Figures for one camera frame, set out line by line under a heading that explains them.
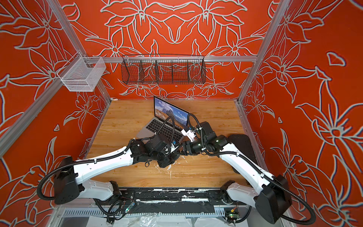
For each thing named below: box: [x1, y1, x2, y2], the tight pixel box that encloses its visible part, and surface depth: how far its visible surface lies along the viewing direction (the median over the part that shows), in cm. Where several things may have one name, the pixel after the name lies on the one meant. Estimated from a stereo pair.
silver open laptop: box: [136, 96, 191, 143], surface depth 100 cm
